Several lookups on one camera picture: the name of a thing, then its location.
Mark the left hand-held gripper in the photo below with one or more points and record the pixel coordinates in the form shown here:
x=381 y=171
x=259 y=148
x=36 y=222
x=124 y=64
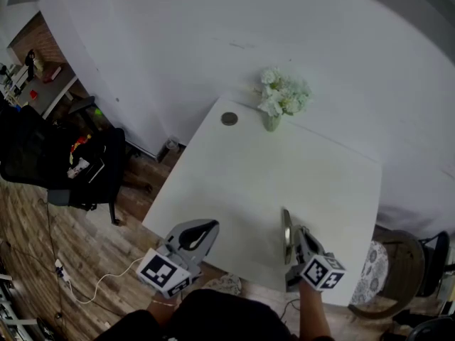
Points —
x=163 y=272

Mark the green ball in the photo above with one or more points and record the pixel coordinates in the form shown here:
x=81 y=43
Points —
x=97 y=112

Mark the small red box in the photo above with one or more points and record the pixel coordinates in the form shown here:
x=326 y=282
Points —
x=33 y=93

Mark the black metal chair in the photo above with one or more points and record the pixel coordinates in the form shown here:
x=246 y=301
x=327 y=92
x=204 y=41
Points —
x=435 y=261

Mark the pale green vase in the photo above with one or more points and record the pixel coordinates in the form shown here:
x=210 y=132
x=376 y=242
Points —
x=272 y=123

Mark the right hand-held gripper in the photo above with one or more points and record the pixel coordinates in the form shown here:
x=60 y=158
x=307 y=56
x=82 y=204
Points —
x=321 y=272

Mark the wooden round chair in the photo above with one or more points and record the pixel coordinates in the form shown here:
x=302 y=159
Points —
x=405 y=275

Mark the dark cylindrical bin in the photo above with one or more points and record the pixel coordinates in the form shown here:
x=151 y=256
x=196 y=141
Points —
x=167 y=149

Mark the white and red packet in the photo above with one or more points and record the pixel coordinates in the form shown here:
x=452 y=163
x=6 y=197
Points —
x=77 y=167

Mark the white power strip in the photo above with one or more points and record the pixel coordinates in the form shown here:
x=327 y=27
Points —
x=62 y=271

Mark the white flower bouquet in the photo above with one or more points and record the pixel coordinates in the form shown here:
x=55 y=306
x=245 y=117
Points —
x=284 y=92

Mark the white table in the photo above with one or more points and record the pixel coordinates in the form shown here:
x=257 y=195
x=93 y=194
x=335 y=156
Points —
x=266 y=176

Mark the grey desk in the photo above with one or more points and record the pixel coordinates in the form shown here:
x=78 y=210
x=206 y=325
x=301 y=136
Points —
x=46 y=91

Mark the person's left forearm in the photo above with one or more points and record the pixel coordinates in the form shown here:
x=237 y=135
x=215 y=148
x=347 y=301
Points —
x=163 y=309

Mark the black tablet with white edge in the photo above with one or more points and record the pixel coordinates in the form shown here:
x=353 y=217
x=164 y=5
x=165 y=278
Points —
x=95 y=170

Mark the black mesh office chair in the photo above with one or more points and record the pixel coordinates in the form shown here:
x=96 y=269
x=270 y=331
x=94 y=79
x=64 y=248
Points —
x=39 y=155

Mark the patterned seat cushion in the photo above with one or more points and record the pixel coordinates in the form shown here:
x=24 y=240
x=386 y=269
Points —
x=373 y=272
x=225 y=284

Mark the grey round table grommet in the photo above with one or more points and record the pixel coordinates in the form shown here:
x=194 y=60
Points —
x=229 y=118

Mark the red and yellow toy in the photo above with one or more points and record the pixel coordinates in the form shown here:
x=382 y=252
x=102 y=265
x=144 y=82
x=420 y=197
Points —
x=80 y=142

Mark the person's right forearm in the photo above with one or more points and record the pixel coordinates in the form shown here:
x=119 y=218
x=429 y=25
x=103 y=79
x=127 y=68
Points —
x=314 y=311

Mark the round metal plate object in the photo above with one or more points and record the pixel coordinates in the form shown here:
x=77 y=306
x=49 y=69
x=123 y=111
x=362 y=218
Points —
x=286 y=236

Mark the person's black clothing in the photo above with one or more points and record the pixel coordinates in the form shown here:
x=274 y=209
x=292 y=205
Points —
x=220 y=318

